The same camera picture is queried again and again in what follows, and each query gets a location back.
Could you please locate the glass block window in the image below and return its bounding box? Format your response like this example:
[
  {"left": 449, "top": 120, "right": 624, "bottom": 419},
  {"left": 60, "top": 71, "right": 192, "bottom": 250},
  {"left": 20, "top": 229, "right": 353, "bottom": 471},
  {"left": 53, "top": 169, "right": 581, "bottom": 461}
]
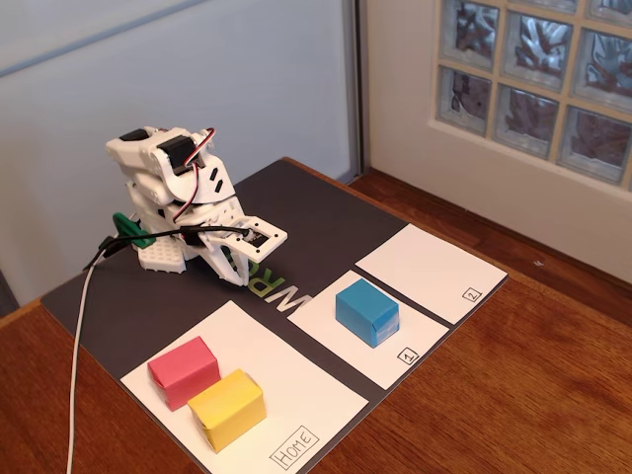
[{"left": 434, "top": 0, "right": 632, "bottom": 192}]

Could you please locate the white sheet marked HOME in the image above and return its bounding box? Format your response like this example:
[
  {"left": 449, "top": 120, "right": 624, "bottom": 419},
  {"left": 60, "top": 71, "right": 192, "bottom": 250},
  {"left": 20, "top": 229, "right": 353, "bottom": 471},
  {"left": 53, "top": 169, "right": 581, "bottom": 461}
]
[{"left": 119, "top": 299, "right": 370, "bottom": 474}]

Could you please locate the pink paper box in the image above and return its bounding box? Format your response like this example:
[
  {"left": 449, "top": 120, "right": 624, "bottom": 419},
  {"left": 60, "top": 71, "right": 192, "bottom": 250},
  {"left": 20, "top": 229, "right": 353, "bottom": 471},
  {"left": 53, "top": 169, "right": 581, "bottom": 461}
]
[{"left": 146, "top": 336, "right": 221, "bottom": 413}]

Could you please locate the red black servo wire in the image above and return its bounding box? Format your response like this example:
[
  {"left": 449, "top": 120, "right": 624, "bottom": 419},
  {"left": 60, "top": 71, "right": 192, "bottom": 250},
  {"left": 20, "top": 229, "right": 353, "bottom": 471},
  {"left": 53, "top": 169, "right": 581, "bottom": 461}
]
[{"left": 172, "top": 128, "right": 218, "bottom": 221}]

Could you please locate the white sheet marked 2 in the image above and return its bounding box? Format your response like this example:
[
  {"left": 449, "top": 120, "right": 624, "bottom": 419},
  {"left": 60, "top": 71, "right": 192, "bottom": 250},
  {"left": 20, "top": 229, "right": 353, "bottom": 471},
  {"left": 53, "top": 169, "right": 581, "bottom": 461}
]
[{"left": 354, "top": 223, "right": 510, "bottom": 326}]

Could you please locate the green table clamp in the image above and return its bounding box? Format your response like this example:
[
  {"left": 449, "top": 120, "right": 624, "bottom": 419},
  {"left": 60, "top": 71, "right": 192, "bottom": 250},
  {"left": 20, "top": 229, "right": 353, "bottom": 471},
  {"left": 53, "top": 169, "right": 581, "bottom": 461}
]
[{"left": 112, "top": 211, "right": 158, "bottom": 249}]

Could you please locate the dark grey mat board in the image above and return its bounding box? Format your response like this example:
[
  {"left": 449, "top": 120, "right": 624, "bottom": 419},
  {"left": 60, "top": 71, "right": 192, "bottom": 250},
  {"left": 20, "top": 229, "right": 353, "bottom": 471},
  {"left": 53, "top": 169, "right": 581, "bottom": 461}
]
[{"left": 39, "top": 156, "right": 510, "bottom": 474}]

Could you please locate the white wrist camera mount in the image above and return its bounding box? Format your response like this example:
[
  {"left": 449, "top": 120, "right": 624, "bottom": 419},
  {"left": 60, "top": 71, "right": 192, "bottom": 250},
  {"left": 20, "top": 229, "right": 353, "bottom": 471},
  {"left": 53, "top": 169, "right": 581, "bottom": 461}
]
[{"left": 231, "top": 215, "right": 289, "bottom": 262}]

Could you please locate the white perforated base plate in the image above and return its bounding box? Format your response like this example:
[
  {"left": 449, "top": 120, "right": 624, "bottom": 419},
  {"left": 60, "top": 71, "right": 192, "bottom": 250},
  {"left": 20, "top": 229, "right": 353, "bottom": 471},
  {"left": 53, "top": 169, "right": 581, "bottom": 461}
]
[{"left": 137, "top": 235, "right": 188, "bottom": 276}]

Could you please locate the blue paper box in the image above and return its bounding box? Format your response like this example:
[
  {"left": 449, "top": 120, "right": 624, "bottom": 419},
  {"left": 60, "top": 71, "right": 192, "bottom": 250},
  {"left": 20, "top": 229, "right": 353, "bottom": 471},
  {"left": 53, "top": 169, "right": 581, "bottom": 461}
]
[{"left": 335, "top": 277, "right": 400, "bottom": 350}]

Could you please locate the white sheet marked 1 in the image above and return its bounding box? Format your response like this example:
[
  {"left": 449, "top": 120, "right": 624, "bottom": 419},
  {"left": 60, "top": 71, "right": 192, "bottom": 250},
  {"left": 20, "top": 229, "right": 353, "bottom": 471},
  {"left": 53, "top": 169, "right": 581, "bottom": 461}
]
[{"left": 286, "top": 270, "right": 450, "bottom": 391}]

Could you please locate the grey metal door frame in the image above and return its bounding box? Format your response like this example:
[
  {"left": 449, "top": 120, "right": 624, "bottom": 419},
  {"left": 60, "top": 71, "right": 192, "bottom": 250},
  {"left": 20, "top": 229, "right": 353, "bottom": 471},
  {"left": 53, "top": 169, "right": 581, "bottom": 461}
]
[{"left": 340, "top": 0, "right": 370, "bottom": 182}]

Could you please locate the yellow paper box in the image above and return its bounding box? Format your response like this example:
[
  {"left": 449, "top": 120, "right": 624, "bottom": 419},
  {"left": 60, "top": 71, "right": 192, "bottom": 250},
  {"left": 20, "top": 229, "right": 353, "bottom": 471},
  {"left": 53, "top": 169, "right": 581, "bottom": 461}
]
[{"left": 187, "top": 367, "right": 268, "bottom": 453}]

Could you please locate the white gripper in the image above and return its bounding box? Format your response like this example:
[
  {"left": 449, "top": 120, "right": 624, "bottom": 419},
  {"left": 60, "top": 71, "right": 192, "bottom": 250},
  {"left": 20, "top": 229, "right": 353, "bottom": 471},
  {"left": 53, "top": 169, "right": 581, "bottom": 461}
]
[{"left": 176, "top": 196, "right": 248, "bottom": 287}]

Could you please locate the white cable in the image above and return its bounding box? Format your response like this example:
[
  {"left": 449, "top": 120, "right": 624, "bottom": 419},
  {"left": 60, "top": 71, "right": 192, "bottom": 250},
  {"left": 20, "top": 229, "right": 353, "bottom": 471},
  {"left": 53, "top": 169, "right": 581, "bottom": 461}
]
[{"left": 64, "top": 249, "right": 108, "bottom": 474}]

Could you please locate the black cable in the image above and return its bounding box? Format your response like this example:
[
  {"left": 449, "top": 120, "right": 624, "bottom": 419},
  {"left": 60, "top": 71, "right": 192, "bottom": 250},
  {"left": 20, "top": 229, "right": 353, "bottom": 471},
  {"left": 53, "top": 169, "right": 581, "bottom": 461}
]
[{"left": 84, "top": 224, "right": 251, "bottom": 272}]

